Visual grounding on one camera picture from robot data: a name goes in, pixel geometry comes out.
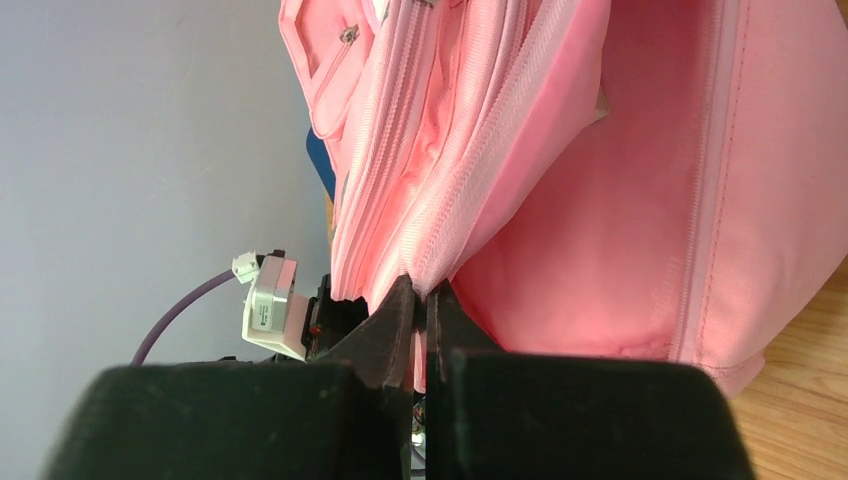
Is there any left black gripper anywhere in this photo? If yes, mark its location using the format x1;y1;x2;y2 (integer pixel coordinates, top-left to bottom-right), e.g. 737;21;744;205
301;274;369;361

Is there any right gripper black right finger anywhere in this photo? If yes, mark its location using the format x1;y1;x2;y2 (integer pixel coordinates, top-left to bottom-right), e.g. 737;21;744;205
426;283;755;479

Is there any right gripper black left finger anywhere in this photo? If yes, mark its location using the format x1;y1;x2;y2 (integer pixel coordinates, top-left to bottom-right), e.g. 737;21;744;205
42;275;416;479

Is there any pink student backpack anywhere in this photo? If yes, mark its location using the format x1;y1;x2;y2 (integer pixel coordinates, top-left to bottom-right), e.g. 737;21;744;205
279;1;847;395

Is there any navy blue pencil case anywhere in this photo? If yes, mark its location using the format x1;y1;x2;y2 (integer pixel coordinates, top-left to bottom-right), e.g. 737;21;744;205
306;128;336;202

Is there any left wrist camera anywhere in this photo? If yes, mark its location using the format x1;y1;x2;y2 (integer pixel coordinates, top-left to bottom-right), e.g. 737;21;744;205
231;250;309;362

